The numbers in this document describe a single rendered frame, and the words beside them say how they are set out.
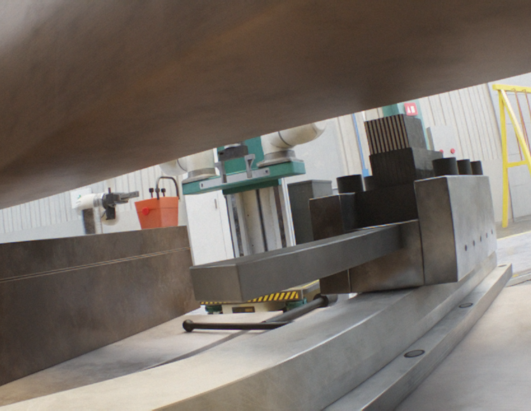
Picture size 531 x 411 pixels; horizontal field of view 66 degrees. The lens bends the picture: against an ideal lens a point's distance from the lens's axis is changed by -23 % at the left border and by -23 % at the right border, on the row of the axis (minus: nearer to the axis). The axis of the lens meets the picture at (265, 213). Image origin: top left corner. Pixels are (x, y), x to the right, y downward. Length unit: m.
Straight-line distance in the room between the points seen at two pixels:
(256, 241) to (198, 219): 4.94
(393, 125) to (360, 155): 7.38
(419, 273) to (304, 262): 0.35
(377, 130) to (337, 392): 0.65
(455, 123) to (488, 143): 0.83
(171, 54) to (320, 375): 0.47
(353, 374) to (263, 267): 0.23
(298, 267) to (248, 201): 2.16
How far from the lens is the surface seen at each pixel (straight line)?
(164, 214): 2.13
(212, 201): 7.75
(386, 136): 1.14
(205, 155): 2.77
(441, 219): 0.98
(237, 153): 2.35
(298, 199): 2.86
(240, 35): 0.56
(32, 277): 1.39
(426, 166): 1.19
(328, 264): 0.78
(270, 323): 1.53
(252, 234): 2.87
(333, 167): 8.35
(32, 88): 1.01
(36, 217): 9.29
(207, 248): 7.76
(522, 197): 9.75
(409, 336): 0.94
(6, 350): 1.29
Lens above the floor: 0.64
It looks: 1 degrees up
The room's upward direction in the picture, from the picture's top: 9 degrees counter-clockwise
